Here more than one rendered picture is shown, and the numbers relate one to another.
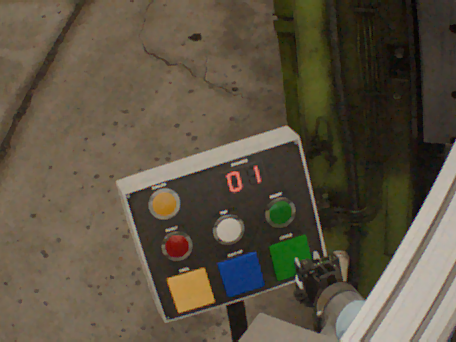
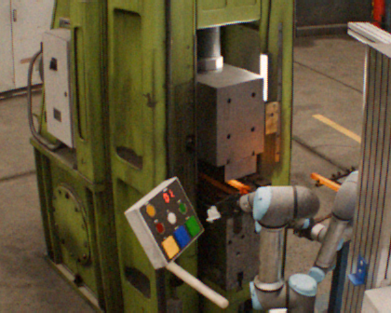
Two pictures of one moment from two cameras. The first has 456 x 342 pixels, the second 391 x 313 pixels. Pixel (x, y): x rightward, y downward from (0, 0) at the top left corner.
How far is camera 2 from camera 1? 198 cm
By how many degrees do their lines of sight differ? 45
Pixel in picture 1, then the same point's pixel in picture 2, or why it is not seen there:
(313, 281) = (228, 205)
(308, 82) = (157, 169)
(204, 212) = (162, 211)
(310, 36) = (159, 142)
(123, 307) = not seen: outside the picture
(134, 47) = not seen: outside the picture
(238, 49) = (17, 271)
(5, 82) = not seen: outside the picture
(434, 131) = (221, 159)
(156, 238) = (153, 225)
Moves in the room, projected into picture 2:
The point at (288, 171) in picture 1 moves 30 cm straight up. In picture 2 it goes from (179, 191) to (177, 129)
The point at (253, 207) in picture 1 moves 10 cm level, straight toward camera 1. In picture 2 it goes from (174, 207) to (191, 214)
